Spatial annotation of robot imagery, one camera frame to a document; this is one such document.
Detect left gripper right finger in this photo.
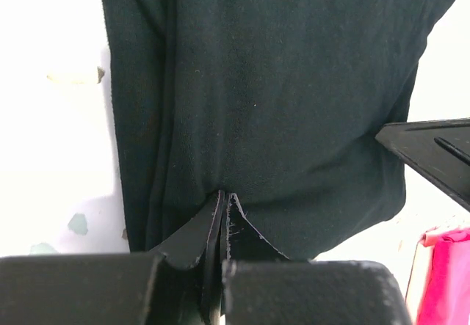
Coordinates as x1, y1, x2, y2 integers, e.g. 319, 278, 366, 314
221, 194, 411, 324

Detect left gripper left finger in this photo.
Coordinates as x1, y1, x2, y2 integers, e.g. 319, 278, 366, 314
1, 191, 225, 324

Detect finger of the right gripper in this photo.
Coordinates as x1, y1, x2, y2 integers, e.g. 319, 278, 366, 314
375, 118, 469, 211

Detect black t shirt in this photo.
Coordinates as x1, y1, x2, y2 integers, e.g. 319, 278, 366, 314
102, 0, 455, 259

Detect folded pink t shirt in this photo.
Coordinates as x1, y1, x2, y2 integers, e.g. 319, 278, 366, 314
405, 227, 441, 310

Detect folded magenta t shirt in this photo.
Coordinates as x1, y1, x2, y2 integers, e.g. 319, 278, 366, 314
416, 228, 469, 325

